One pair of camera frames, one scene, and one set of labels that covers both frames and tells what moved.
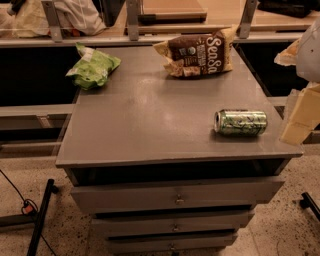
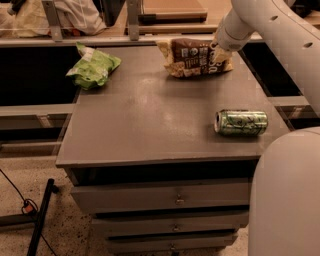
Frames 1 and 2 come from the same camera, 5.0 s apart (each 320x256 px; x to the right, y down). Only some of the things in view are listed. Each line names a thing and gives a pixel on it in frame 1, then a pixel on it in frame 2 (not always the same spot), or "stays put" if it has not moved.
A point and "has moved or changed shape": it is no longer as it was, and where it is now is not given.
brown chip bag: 188,56 has moved or changed shape
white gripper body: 310,56 to 227,40
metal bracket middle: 132,15 stays put
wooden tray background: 172,12 stays put
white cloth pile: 30,19 stays put
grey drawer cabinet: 174,166 stays put
